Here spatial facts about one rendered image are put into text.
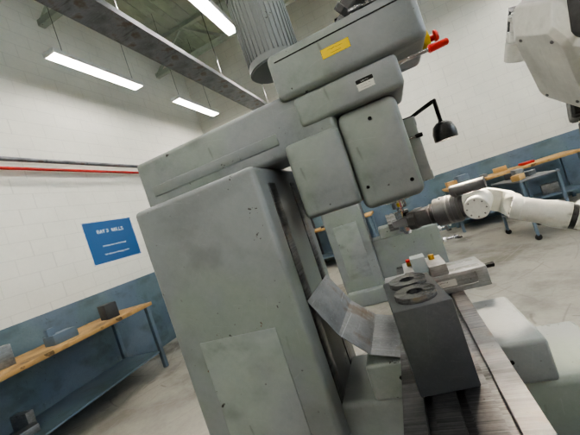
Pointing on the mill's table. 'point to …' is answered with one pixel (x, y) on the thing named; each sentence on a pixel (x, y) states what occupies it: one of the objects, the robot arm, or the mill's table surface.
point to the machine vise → (457, 275)
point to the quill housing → (381, 153)
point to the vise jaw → (437, 267)
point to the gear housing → (352, 91)
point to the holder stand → (431, 335)
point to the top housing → (349, 47)
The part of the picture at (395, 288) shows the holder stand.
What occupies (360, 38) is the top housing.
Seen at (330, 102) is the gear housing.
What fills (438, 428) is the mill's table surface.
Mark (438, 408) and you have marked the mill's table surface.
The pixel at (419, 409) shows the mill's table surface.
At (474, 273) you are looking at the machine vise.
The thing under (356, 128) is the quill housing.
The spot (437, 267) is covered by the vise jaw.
